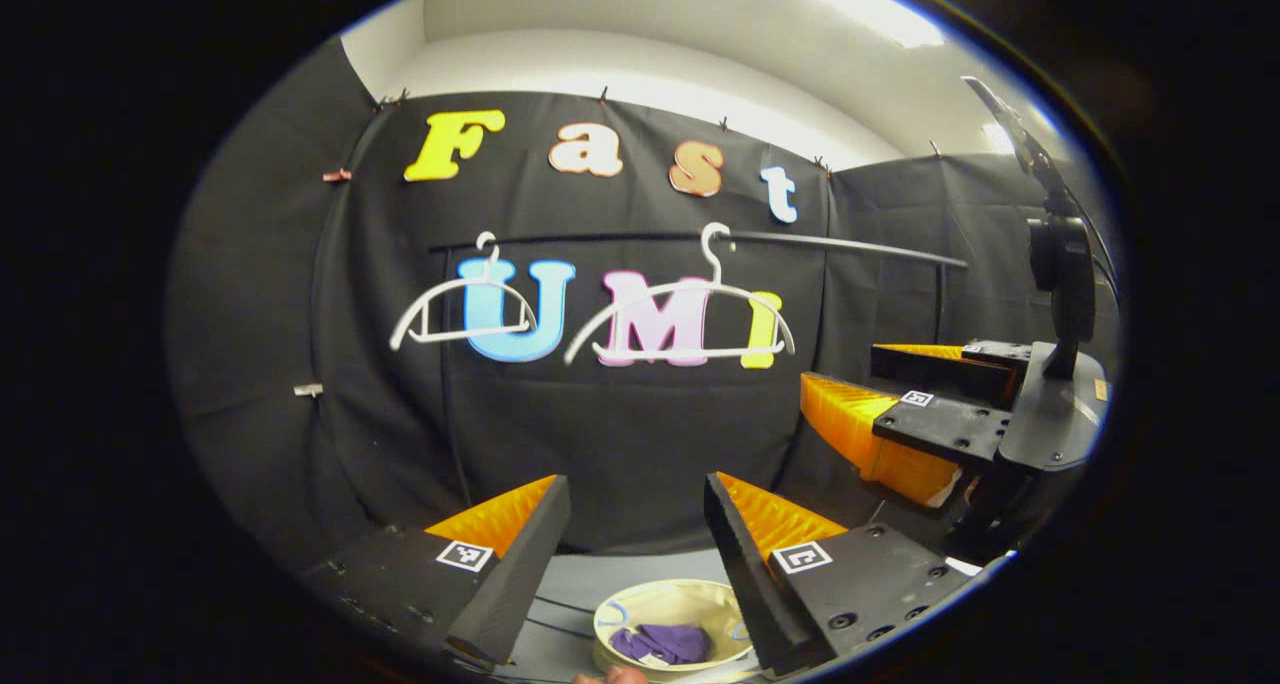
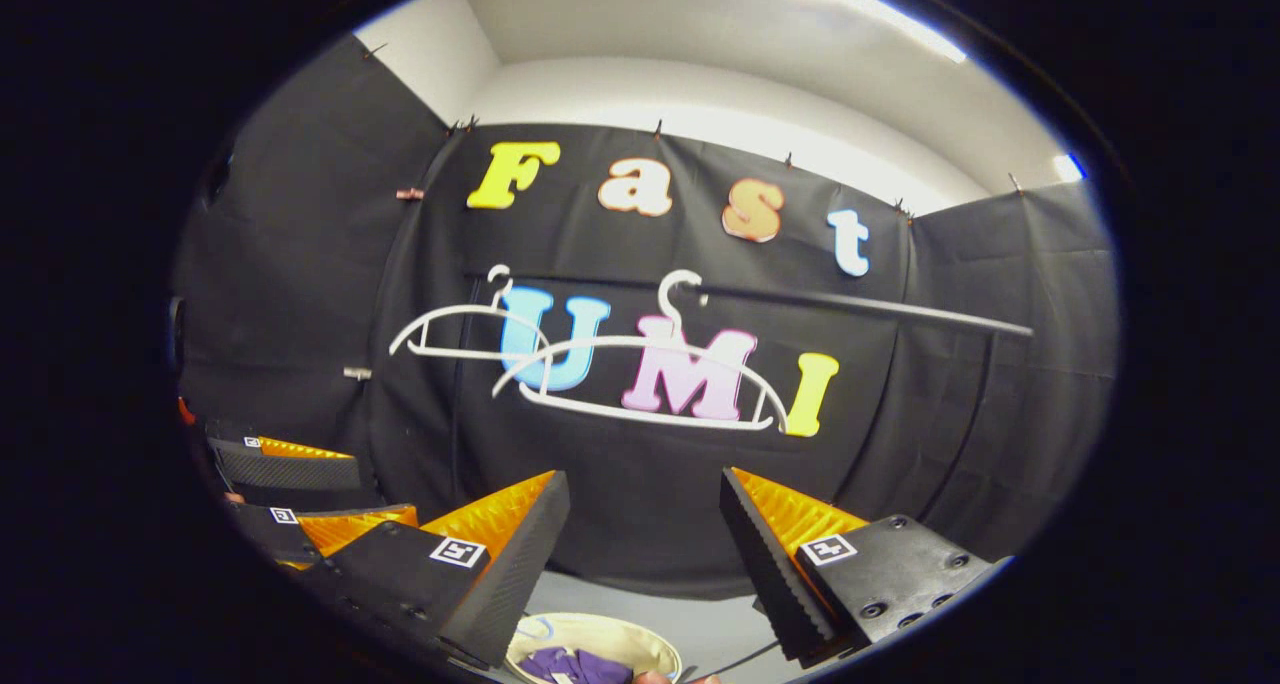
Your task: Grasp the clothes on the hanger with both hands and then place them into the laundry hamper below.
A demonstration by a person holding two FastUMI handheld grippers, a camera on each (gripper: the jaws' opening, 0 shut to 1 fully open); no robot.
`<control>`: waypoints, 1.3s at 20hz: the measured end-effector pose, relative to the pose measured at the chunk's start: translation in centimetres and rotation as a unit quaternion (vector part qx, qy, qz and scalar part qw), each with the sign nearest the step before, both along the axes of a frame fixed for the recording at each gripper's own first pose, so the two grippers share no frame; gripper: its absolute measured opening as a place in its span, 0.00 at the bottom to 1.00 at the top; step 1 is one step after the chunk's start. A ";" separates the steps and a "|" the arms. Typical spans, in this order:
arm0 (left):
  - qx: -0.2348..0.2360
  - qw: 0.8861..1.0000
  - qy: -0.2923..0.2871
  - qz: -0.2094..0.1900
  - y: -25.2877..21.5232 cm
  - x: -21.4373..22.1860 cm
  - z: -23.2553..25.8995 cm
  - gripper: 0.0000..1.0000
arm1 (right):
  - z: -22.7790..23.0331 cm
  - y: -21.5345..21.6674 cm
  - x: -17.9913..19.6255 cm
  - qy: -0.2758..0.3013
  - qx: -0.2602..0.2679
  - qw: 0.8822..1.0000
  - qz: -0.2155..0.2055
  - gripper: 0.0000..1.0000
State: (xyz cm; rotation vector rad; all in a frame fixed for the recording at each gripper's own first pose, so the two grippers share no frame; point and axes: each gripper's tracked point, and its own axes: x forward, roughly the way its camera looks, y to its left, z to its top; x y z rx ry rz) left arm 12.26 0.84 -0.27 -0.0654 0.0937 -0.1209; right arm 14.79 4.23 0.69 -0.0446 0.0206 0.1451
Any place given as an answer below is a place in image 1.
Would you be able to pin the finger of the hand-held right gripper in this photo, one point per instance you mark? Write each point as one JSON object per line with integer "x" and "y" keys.
{"x": 940, "y": 364}
{"x": 945, "y": 429}

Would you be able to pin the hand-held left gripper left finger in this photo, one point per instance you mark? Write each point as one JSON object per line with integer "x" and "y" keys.
{"x": 520, "y": 564}

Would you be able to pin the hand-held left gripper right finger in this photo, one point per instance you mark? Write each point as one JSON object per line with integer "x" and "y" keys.
{"x": 750, "y": 564}

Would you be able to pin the beige laundry hamper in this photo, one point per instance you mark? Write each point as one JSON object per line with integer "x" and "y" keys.
{"x": 660, "y": 599}

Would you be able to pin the purple knit garment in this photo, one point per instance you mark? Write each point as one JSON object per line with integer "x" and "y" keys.
{"x": 665, "y": 642}

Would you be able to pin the large white clothes hanger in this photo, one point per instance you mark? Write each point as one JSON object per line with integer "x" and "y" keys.
{"x": 713, "y": 267}

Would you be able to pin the black clothes rack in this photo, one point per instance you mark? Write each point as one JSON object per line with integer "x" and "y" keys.
{"x": 850, "y": 247}

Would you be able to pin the small white clothes hanger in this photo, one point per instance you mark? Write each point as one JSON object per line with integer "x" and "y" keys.
{"x": 489, "y": 264}

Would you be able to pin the small ceiling light panel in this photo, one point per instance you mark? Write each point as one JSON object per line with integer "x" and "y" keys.
{"x": 995, "y": 139}

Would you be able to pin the black backdrop cloth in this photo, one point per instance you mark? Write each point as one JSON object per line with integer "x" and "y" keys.
{"x": 260, "y": 314}

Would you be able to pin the large ceiling light panel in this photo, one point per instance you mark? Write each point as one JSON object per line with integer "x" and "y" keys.
{"x": 870, "y": 4}

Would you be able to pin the row of black clips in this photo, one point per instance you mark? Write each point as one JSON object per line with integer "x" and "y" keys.
{"x": 603, "y": 94}

